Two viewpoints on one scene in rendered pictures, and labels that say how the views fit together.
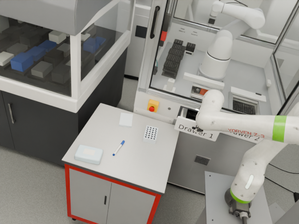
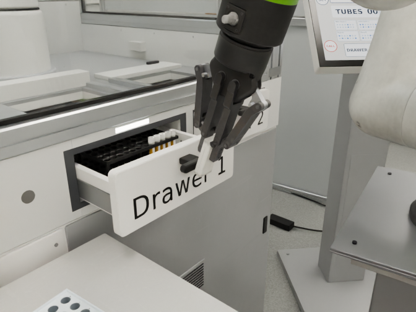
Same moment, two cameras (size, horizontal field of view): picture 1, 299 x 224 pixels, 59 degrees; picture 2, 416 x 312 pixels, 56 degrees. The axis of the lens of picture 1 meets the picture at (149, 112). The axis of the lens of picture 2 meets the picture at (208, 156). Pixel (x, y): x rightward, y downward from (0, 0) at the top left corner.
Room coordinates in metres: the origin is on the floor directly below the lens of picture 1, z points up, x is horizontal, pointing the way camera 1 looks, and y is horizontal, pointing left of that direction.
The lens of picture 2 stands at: (0.94, 0.16, 1.17)
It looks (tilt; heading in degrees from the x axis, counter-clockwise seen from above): 23 degrees down; 303
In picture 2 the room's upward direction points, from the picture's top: straight up
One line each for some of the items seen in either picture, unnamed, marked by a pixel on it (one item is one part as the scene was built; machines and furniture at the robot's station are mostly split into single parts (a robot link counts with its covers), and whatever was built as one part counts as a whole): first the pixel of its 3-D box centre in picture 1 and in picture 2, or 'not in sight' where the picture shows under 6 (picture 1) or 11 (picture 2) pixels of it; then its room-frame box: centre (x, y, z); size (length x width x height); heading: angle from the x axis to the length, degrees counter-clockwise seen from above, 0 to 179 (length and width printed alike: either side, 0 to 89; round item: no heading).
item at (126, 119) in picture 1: (126, 119); not in sight; (1.38, 0.15, 0.77); 0.13 x 0.09 x 0.02; 7
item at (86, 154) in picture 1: (89, 154); not in sight; (1.00, 0.29, 0.78); 0.15 x 0.10 x 0.04; 91
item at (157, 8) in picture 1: (154, 23); not in sight; (1.47, 0.08, 1.45); 0.05 x 0.03 x 0.19; 174
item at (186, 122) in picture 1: (196, 128); (181, 174); (1.33, -0.33, 0.87); 0.29 x 0.02 x 0.11; 84
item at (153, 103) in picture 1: (152, 106); not in sight; (1.46, -0.02, 0.88); 0.07 x 0.05 x 0.07; 84
